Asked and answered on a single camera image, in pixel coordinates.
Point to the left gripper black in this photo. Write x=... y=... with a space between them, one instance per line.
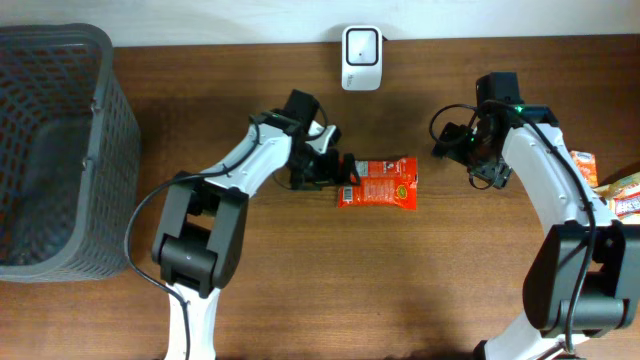
x=332 y=169

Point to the grey plastic mesh basket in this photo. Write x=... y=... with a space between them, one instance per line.
x=70 y=154

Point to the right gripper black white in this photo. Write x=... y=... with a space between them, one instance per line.
x=453 y=141

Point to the orange tissue pack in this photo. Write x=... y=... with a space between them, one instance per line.
x=586 y=163

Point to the red Hacks candy bag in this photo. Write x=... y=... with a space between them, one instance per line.
x=383 y=183

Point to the white barcode scanner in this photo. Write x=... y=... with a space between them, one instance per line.
x=361 y=58

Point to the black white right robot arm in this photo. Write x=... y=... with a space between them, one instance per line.
x=584 y=280

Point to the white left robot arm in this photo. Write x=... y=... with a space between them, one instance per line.
x=199 y=240

